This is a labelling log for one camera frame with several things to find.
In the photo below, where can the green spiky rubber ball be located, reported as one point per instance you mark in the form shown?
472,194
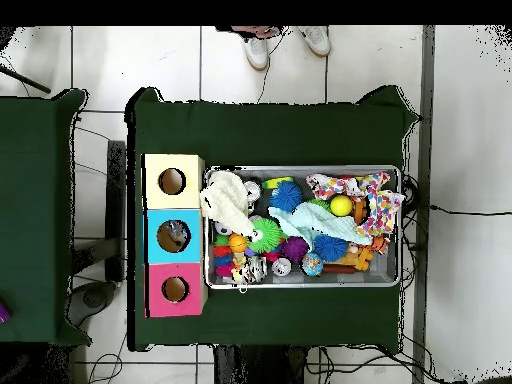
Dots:
266,234

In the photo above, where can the cream knitted cloth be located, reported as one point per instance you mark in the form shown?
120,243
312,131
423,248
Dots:
226,200

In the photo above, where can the clear plastic bottle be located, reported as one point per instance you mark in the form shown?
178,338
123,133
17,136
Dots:
179,234

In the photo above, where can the polka dot colourful cloth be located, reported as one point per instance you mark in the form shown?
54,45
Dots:
382,204

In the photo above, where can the wooden box with three holes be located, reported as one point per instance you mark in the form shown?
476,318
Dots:
192,172

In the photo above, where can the blue spiky rubber ball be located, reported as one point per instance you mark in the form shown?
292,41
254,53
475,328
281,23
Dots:
286,195

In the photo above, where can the small orange basketball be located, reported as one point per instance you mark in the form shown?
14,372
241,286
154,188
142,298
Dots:
238,242

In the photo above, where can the crushed silver can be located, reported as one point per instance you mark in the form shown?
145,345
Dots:
254,269

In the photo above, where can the mint green fuzzy cloth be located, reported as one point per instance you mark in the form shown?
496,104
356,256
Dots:
320,220

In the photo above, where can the small globe ball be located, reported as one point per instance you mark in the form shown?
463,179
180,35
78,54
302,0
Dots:
312,265

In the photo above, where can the yellow smooth ball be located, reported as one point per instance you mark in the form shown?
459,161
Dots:
342,206

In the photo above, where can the black upright panel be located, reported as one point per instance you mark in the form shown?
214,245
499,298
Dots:
117,200

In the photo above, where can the white sneaker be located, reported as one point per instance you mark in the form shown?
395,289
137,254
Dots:
256,53
315,40

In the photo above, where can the grey round floor base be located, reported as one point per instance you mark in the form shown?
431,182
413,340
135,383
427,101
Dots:
96,298

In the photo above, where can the dark green side table cloth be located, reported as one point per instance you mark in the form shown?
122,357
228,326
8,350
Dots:
36,200

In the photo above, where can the purple object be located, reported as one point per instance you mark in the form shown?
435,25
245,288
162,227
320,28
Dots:
3,310

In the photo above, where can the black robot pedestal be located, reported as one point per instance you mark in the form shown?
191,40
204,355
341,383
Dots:
264,368

